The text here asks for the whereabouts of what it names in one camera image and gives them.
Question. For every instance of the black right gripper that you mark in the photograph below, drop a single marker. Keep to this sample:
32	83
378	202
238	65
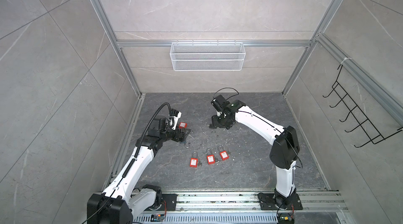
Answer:
214	125

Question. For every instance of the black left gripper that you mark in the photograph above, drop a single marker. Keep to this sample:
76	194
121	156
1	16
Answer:
177	138

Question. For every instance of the red safety padlock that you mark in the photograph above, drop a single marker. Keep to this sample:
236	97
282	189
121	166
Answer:
182	125
223	153
210	157
194	160

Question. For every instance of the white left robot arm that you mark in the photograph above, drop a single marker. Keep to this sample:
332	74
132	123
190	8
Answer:
116	204

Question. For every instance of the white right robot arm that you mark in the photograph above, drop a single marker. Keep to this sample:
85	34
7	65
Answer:
285	148

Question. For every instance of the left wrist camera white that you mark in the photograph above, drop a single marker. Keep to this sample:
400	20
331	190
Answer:
174	117

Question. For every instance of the metal base rail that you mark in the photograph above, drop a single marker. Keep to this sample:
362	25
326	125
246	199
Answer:
247	206

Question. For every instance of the white wire mesh basket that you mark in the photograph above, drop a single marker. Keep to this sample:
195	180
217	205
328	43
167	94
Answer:
207	56

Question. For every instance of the black wire hook rack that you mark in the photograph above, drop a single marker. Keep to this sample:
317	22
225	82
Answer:
359	116

